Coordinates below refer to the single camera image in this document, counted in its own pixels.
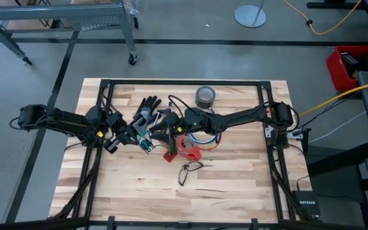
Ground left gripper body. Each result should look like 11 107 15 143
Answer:
114 117 133 139

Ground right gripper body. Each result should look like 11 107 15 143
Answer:
167 110 190 135

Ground small red tray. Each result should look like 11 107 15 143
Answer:
162 150 178 163

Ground black grey work glove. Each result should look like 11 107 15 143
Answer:
132 95 162 128

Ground red tape dispenser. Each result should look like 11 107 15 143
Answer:
176 135 203 162

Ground clear black safety glasses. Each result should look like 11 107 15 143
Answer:
177 161 204 187

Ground round grey stand base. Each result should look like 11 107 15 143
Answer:
234 0 267 29

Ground grey metal cart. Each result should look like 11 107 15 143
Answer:
0 0 139 67

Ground red plastic bin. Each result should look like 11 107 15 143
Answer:
326 45 368 93

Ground black power adapter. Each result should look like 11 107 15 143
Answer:
340 52 360 79

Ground black floor stand base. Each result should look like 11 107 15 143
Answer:
306 0 368 44

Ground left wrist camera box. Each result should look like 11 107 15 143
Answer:
103 137 121 155

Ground blue cable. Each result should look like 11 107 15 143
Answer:
188 132 219 144

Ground coiled coloured cables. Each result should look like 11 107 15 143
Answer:
187 132 219 144

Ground grey duct tape roll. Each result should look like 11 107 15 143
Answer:
195 85 217 109

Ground red cable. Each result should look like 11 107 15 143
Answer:
196 140 222 152

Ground black aluminium table frame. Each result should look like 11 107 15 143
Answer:
48 78 319 230

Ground black Netgear network switch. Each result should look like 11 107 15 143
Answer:
291 190 321 217

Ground yellow extension cord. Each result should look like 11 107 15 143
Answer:
282 0 364 36

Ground thick yellow power cord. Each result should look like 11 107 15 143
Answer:
298 77 368 118

